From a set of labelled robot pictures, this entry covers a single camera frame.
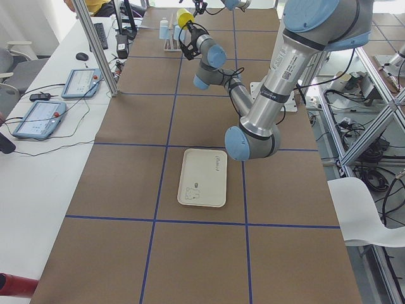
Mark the blue cup back row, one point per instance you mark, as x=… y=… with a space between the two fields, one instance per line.
x=163 y=32

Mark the near teach pendant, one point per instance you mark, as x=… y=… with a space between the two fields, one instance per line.
x=41 y=120

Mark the red fire extinguisher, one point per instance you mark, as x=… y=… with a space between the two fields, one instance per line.
x=17 y=286

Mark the light blue cup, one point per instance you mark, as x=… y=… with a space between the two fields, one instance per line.
x=176 y=33

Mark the person in yellow shirt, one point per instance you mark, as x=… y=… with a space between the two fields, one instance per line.
x=100 y=7

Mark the grey office chair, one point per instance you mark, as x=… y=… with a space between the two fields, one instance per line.
x=18 y=70

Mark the teach pendant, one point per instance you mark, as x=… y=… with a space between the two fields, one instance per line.
x=82 y=83
x=41 y=120

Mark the black keyboard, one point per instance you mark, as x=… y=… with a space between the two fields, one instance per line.
x=99 y=28

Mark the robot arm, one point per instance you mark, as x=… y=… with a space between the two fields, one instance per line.
x=309 y=27
x=232 y=4

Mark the far teach pendant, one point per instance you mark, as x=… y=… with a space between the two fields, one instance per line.
x=82 y=83

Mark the black computer monitor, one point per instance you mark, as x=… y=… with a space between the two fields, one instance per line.
x=125 y=20

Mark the cream plastic tray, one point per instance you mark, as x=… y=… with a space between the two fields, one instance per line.
x=203 y=178

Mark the black computer mouse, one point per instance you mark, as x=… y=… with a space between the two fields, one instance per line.
x=81 y=56

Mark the white plastic chair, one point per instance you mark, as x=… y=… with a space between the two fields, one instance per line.
x=358 y=217

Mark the black box with label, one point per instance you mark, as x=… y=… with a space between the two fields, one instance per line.
x=122 y=46

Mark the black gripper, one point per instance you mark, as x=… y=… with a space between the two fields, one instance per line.
x=195 y=32

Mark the aluminium frame post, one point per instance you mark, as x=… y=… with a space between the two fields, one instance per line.
x=97 y=50

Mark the cream white cup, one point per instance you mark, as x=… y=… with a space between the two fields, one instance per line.
x=164 y=22

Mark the yellow cup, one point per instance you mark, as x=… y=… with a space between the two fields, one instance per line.
x=183 y=17

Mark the black power adapter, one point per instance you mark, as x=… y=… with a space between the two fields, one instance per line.
x=40 y=97

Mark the white wire cup rack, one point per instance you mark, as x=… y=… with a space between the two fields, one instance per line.
x=171 y=44

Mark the wooden rack dowel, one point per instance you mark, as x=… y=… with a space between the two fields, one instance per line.
x=171 y=28

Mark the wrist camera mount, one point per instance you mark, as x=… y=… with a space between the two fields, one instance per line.
x=190 y=51

